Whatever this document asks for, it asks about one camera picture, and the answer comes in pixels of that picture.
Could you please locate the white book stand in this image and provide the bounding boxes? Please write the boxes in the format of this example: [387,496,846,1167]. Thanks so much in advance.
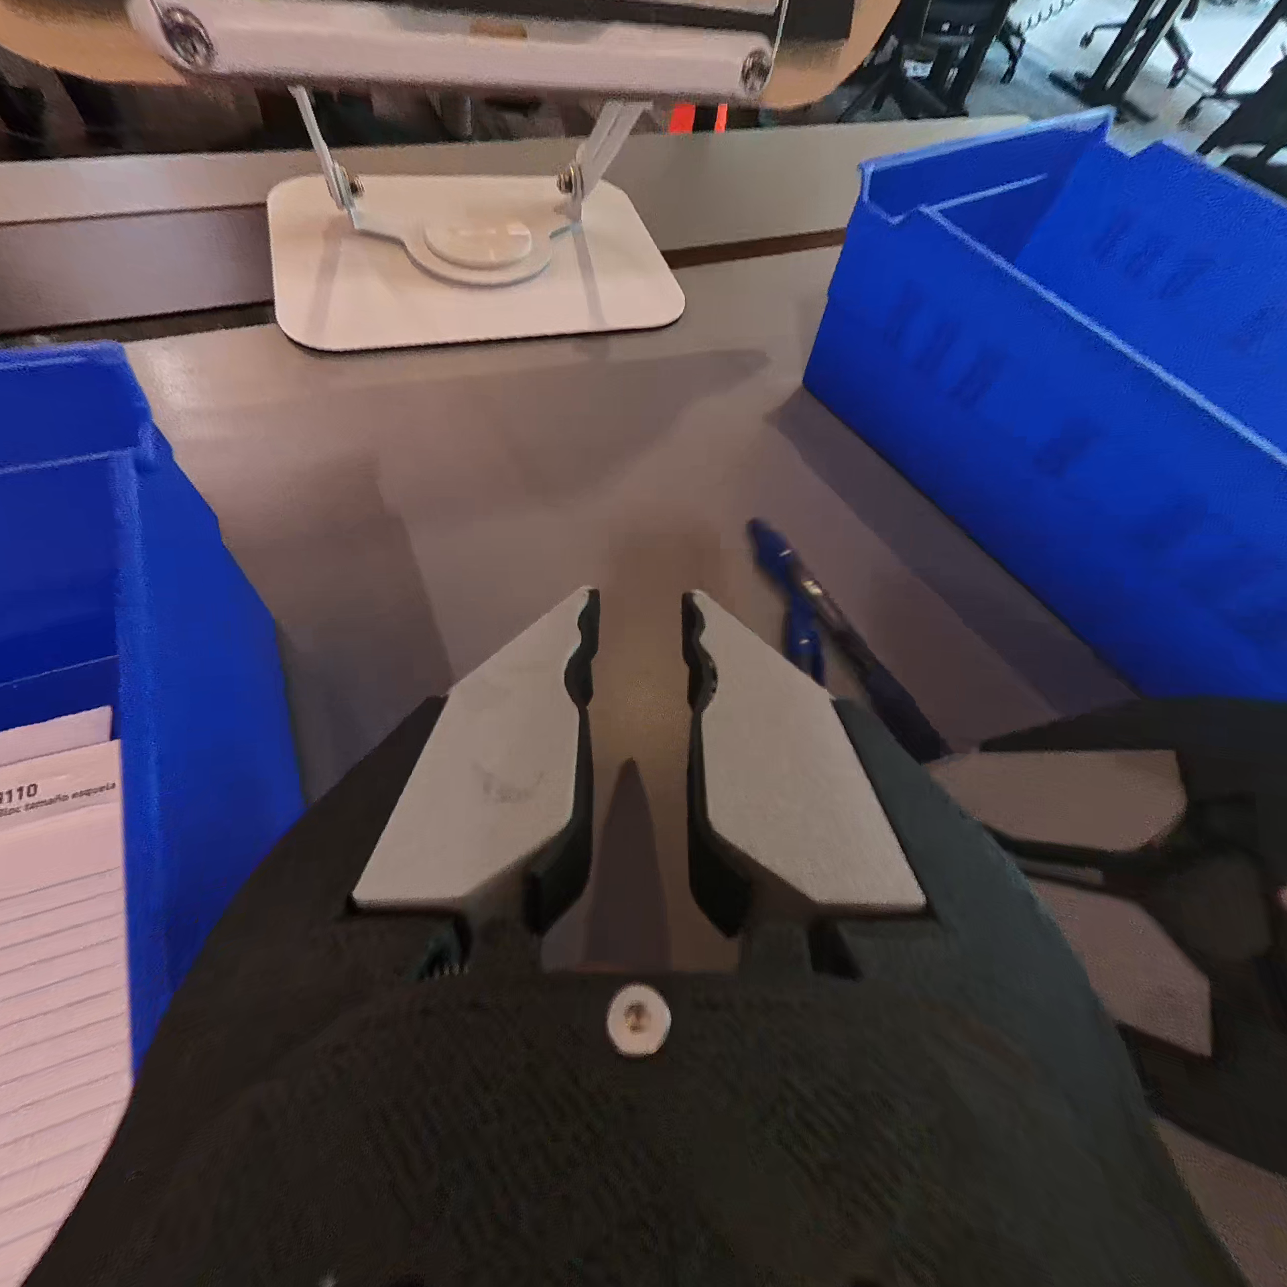
[0,0,901,355]

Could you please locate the white lined notepad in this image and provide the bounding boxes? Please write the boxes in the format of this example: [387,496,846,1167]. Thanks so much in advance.
[0,739,135,1287]

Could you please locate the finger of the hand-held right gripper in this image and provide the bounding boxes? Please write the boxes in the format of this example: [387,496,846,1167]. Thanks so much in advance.
[927,750,1208,886]
[1030,876,1215,1058]

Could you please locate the black office chair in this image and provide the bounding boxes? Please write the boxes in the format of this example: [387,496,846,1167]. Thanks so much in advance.
[875,0,1030,117]

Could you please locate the blue pen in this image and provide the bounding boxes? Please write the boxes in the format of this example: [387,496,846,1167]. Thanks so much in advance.
[747,519,952,762]

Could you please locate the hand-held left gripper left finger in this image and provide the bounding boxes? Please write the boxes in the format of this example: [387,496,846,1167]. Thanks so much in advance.
[350,589,603,935]

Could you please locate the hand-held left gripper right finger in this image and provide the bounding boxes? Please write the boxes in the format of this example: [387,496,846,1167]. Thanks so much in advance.
[682,591,929,940]

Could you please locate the blue plastic bin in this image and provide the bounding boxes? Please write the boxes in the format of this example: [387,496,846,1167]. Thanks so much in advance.
[0,342,308,1078]
[803,106,1287,706]

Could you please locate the black desk legs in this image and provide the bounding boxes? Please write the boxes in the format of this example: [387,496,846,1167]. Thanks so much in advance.
[1052,0,1258,123]

